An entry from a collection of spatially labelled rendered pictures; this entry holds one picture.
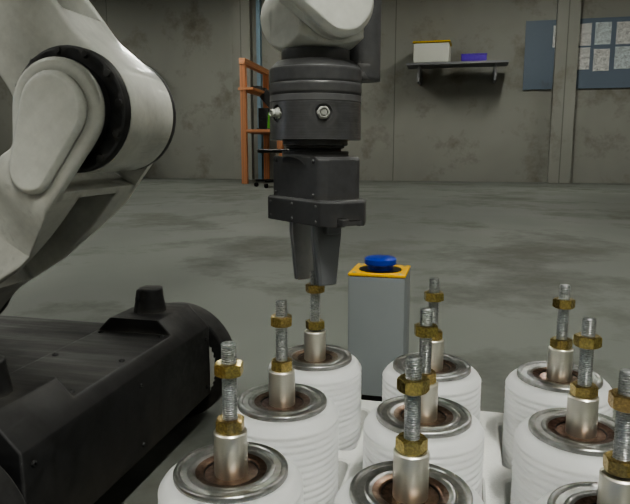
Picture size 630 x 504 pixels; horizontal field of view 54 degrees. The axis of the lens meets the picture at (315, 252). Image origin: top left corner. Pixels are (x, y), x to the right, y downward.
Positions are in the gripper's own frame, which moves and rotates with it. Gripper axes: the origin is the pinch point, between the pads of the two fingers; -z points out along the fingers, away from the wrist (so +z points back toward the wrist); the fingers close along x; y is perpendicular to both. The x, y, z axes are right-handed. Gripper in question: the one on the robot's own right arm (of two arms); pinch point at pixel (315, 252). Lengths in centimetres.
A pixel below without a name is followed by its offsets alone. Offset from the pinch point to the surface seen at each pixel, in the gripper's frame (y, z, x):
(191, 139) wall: -408, 26, 922
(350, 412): -1.0, -15.5, -4.8
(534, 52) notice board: -756, 148, 518
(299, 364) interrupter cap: 2.7, -10.8, -1.2
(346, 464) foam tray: 2.3, -18.5, -8.3
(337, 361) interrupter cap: -0.8, -10.8, -2.8
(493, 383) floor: -63, -36, 26
